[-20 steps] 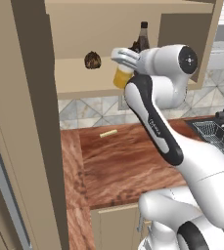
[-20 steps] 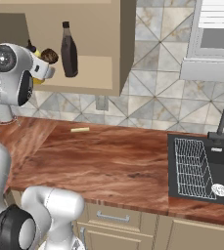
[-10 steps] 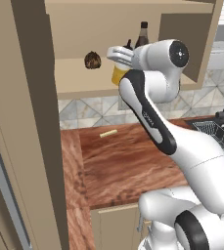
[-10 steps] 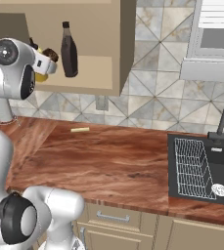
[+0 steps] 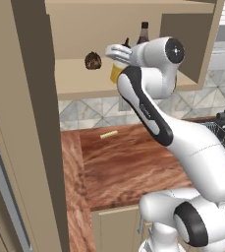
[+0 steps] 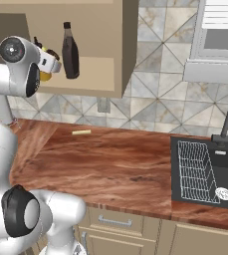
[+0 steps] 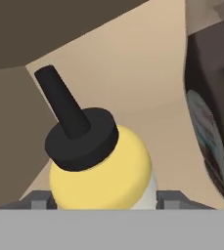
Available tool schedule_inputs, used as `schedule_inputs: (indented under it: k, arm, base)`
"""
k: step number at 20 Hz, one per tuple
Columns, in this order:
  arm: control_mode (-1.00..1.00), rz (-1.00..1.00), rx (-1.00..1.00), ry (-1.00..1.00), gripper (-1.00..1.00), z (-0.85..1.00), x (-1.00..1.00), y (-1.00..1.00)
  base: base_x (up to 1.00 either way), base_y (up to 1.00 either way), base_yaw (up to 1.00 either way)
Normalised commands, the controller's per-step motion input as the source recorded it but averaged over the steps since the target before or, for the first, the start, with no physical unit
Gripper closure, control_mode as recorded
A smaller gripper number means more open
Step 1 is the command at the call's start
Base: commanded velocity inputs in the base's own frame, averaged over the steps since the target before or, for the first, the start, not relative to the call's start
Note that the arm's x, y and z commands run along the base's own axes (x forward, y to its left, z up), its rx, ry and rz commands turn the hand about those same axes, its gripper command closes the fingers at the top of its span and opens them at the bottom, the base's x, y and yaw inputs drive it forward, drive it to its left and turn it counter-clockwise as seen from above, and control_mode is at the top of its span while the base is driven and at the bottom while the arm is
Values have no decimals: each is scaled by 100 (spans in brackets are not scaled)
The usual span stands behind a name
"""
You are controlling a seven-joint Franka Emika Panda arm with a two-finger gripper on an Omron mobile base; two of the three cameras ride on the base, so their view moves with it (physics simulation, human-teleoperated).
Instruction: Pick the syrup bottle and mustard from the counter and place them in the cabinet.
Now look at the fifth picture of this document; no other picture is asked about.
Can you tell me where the grey cabinet door handle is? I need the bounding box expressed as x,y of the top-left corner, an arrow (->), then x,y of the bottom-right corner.
136,215 -> 145,236

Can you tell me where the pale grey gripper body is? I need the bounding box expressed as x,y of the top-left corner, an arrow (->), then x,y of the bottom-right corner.
104,43 -> 134,65

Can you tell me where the beige wall cabinet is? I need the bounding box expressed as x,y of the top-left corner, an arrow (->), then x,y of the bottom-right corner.
44,0 -> 217,101

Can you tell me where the small dark bottle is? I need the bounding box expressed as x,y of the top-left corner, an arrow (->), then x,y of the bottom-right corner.
122,36 -> 132,49

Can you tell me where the brown round fuzzy ball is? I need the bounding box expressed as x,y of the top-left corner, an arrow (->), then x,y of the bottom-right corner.
84,50 -> 103,71

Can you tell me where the black wire rack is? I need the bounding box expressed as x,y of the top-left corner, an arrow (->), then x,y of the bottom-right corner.
200,120 -> 225,170

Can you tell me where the tall beige cabinet panel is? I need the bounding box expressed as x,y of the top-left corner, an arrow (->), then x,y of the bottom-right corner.
0,0 -> 71,252

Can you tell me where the yellow mustard bottle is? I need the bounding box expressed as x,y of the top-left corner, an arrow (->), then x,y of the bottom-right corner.
109,62 -> 127,84

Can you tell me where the small yellow stick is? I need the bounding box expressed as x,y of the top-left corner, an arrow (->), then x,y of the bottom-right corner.
99,130 -> 119,140

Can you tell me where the beige base cabinet door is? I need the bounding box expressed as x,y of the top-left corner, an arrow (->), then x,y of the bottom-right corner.
90,204 -> 151,252

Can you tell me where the dark syrup bottle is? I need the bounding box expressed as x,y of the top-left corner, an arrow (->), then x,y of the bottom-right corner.
136,21 -> 150,46

